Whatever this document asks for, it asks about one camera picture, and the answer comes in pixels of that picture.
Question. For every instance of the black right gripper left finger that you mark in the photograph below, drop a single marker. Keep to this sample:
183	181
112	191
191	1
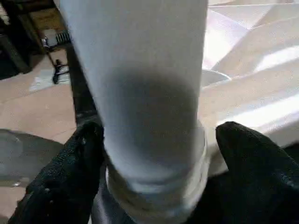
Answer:
63	182

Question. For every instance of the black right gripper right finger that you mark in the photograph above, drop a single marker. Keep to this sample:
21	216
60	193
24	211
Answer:
257	182

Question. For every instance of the white plastic table top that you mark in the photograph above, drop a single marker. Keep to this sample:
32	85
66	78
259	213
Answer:
257	81

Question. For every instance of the white plastic table leg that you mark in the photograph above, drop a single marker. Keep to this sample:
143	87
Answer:
140	70

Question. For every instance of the black equipment rack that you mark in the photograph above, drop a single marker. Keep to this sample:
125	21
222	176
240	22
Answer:
16	42

